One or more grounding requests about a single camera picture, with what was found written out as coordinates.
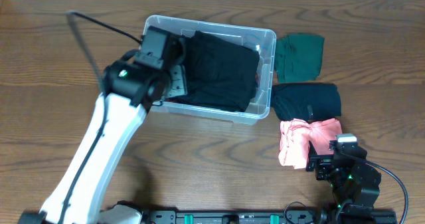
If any dark teal garment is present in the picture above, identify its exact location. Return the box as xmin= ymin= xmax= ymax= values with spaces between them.
xmin=270 ymin=83 xmax=341 ymax=122

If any dark green garment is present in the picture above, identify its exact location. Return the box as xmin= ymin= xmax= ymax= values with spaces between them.
xmin=274 ymin=34 xmax=325 ymax=83

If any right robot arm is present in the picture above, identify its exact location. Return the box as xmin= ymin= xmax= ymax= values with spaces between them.
xmin=306 ymin=140 xmax=381 ymax=221

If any clear plastic storage container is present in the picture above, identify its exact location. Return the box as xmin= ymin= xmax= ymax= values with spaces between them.
xmin=143 ymin=15 xmax=277 ymax=125

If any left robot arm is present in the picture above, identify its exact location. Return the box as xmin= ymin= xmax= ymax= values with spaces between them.
xmin=19 ymin=30 xmax=186 ymax=223

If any black mounting rail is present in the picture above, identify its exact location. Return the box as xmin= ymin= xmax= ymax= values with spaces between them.
xmin=99 ymin=209 xmax=398 ymax=224

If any coral pink garment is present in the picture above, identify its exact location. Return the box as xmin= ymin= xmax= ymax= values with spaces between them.
xmin=278 ymin=118 xmax=342 ymax=169

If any black garment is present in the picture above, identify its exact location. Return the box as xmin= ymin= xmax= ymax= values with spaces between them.
xmin=173 ymin=31 xmax=260 ymax=112

